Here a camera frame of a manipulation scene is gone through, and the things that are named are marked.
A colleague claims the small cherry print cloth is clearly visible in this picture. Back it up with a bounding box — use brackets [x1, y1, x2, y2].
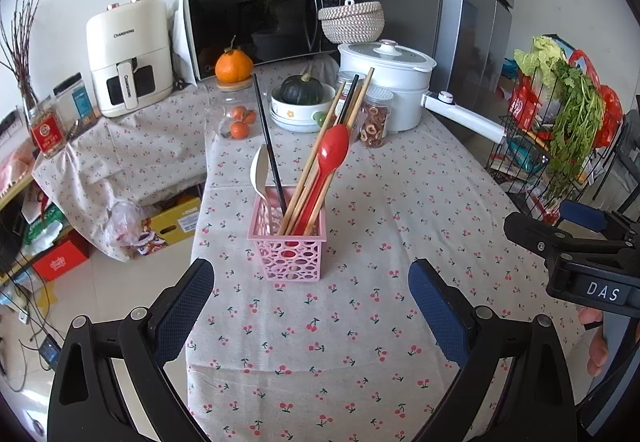
[32, 82, 211, 263]

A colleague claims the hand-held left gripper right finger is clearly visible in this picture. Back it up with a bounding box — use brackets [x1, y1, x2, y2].
[407, 258, 581, 442]

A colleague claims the glass jar with red label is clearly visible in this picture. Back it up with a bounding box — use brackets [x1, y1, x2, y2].
[27, 95, 68, 158]

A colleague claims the green coriander bunch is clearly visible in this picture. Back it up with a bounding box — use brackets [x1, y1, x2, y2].
[547, 60, 606, 203]

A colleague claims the red plastic bag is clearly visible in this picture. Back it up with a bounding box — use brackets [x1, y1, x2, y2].
[567, 49, 626, 148]

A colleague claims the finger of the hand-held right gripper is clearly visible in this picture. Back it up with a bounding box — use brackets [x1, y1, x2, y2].
[559, 199, 640, 243]
[504, 212, 640, 267]

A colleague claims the red white snack packet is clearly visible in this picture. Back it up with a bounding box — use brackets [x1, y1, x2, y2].
[509, 72, 546, 128]

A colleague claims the glass jar with wooden lid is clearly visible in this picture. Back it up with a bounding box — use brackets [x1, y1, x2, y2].
[205, 78, 258, 140]

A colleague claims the cream air fryer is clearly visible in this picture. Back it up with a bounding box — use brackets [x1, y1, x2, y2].
[85, 0, 173, 119]

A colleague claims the bundle of dry twigs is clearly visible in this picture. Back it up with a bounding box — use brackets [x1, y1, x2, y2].
[0, 0, 48, 108]

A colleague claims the jar of dried fruit rings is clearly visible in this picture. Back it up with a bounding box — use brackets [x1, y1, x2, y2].
[359, 89, 395, 149]

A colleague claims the green white packet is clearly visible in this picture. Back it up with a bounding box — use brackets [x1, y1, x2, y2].
[22, 202, 73, 255]

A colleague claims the napa cabbage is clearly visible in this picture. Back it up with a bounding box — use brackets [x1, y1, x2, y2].
[514, 35, 568, 78]

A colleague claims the jar of red dried berries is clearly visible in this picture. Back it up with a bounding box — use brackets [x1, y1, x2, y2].
[336, 71, 367, 123]

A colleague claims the white electric cooking pot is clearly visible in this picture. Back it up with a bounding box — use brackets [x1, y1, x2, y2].
[337, 40, 506, 143]

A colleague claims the red cardboard box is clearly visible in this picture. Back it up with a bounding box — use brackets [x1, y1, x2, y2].
[30, 229, 91, 282]

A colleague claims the small blue screen device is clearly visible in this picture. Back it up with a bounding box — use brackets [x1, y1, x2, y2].
[37, 334, 63, 370]

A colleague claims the black microwave oven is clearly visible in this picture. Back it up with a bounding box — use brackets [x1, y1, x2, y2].
[182, 0, 342, 82]

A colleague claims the yellow cardboard box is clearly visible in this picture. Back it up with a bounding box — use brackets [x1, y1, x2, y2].
[140, 195, 203, 248]

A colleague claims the clear container with blue label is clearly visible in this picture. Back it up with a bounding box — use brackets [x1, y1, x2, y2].
[52, 72, 96, 128]

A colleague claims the person's right hand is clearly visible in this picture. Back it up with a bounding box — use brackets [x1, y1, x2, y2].
[577, 307, 610, 374]

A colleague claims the cherry print tablecloth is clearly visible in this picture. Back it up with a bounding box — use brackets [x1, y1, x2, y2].
[185, 57, 596, 442]

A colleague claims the woven lidded basket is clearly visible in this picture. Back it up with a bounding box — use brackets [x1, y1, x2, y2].
[318, 0, 386, 44]

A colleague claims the pink perforated utensil holder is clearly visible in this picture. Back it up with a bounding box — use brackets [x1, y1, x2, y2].
[246, 187, 328, 284]

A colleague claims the grey refrigerator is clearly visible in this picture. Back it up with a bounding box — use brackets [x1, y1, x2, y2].
[322, 0, 518, 143]

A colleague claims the bundle of wooden chopsticks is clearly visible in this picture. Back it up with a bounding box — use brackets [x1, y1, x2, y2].
[276, 66, 376, 237]

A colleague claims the black wire rack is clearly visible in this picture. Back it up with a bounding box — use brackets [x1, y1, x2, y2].
[484, 67, 618, 223]

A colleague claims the white ceramic bowl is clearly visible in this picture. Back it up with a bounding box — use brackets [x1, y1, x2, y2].
[270, 83, 337, 132]

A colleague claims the dark green pumpkin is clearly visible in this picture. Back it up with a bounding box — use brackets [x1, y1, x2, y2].
[280, 74, 324, 106]

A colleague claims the large orange with stem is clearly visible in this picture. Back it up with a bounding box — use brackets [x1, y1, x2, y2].
[215, 36, 253, 84]

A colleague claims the light blue printed box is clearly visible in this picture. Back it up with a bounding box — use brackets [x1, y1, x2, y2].
[550, 36, 583, 60]

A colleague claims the red plastic spoon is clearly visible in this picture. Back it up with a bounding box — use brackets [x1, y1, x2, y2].
[295, 123, 351, 235]

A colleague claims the white ceramic spoon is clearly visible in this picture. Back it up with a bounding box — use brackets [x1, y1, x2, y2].
[250, 145, 271, 203]

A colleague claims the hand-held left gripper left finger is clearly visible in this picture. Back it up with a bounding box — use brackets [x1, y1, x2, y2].
[46, 258, 216, 442]

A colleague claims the clear plastic bag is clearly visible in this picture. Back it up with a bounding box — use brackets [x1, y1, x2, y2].
[107, 201, 156, 263]

